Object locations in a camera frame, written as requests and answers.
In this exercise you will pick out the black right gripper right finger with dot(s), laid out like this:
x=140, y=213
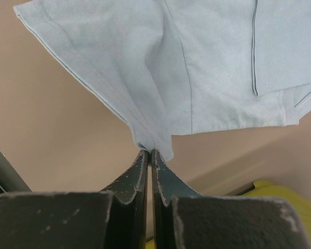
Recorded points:
x=183, y=218

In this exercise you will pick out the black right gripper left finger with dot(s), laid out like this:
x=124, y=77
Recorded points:
x=114, y=217

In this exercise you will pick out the light blue t shirt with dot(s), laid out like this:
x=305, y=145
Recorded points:
x=170, y=68

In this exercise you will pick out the olive green plastic bin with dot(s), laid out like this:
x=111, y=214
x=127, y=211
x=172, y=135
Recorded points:
x=263, y=188

